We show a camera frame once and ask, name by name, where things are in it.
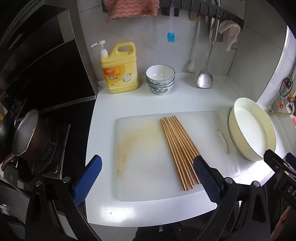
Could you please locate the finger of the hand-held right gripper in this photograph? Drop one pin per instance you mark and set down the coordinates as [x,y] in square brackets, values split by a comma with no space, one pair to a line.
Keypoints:
[291,160]
[274,160]

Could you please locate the black wall hook rail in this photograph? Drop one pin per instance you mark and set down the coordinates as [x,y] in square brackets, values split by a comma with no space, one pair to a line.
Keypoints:
[183,7]

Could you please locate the pink dishcloth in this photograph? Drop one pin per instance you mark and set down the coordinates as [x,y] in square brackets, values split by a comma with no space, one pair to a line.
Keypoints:
[131,9]

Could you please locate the bundle of wooden chopsticks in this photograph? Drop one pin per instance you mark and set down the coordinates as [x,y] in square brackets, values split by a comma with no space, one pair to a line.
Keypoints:
[178,148]

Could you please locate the cream round dish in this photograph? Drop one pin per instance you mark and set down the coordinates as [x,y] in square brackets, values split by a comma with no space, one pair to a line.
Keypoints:
[249,129]

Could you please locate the yellow dish soap bottle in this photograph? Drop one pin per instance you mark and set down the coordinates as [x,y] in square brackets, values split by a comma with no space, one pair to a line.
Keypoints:
[120,76]

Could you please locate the blue silicone brush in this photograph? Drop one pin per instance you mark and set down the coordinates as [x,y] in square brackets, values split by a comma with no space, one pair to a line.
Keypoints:
[171,37]

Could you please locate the metal spatula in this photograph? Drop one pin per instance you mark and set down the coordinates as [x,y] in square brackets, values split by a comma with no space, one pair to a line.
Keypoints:
[204,81]

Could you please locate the person's right hand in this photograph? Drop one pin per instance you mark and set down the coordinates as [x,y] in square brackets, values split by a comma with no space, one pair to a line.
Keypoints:
[288,223]

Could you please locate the black gas stove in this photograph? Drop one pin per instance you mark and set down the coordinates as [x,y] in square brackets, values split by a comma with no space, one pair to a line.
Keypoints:
[53,150]

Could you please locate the black range hood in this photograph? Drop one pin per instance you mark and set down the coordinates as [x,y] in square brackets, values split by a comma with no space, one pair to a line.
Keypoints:
[46,58]

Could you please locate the beige rag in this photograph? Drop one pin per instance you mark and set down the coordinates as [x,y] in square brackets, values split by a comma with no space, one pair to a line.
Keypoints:
[231,32]

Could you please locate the brown metal saucepan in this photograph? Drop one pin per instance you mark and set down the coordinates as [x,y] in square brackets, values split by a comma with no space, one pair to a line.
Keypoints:
[23,134]

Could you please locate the grey metal blade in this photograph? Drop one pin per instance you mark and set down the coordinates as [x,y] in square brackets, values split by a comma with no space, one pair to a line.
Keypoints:
[209,30]

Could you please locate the white plastic cutting board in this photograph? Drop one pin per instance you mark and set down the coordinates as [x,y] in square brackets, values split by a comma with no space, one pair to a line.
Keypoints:
[143,162]

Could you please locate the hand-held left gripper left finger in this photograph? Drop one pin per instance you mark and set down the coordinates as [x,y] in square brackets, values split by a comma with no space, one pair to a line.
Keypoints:
[89,176]

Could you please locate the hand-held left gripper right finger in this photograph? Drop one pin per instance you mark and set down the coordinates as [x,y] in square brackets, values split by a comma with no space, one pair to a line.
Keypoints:
[207,178]

